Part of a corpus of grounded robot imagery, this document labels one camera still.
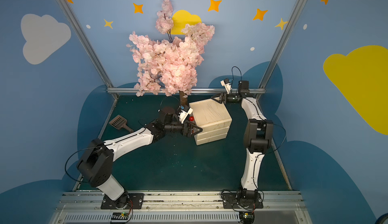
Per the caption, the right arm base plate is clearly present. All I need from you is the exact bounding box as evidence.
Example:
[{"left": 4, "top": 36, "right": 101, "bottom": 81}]
[{"left": 220, "top": 192, "right": 263, "bottom": 210}]

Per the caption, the pink cherry blossom tree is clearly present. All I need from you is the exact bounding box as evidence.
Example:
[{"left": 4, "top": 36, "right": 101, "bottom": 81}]
[{"left": 127, "top": 0, "right": 215, "bottom": 106}]

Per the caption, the right aluminium frame post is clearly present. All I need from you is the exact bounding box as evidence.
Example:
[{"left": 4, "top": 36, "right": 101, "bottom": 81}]
[{"left": 258, "top": 0, "right": 308, "bottom": 90}]

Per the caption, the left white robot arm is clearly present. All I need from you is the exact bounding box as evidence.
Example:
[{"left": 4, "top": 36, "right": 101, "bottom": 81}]
[{"left": 76, "top": 106, "right": 203, "bottom": 210}]

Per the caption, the left aluminium frame post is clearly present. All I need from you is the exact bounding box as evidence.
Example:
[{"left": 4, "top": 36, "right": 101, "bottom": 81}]
[{"left": 56, "top": 0, "right": 114, "bottom": 88}]

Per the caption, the aluminium frame post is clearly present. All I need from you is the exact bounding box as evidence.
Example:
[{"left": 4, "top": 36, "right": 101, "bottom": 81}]
[
  {"left": 258, "top": 0, "right": 308, "bottom": 90},
  {"left": 56, "top": 0, "right": 114, "bottom": 88}
]

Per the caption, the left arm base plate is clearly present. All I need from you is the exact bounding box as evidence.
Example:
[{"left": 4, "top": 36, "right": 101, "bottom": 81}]
[{"left": 101, "top": 192, "right": 144, "bottom": 210}]

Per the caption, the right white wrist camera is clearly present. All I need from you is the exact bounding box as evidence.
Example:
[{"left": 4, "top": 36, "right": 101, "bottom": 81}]
[{"left": 220, "top": 78, "right": 232, "bottom": 94}]

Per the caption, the aluminium mounting rail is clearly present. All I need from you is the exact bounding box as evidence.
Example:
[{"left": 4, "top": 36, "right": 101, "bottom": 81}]
[{"left": 50, "top": 191, "right": 312, "bottom": 224}]

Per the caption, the green circuit board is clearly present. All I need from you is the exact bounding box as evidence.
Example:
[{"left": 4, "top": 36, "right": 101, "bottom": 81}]
[{"left": 110, "top": 212, "right": 129, "bottom": 223}]

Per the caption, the white three-drawer cabinet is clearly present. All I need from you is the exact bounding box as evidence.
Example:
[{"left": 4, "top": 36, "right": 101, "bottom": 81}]
[{"left": 189, "top": 99, "right": 232, "bottom": 146}]

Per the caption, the rear aluminium frame bar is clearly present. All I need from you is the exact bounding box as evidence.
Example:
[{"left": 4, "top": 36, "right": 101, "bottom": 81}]
[{"left": 107, "top": 87, "right": 266, "bottom": 96}]

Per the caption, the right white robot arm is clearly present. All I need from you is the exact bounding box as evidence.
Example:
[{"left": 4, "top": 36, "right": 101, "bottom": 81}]
[{"left": 211, "top": 78, "right": 275, "bottom": 211}]

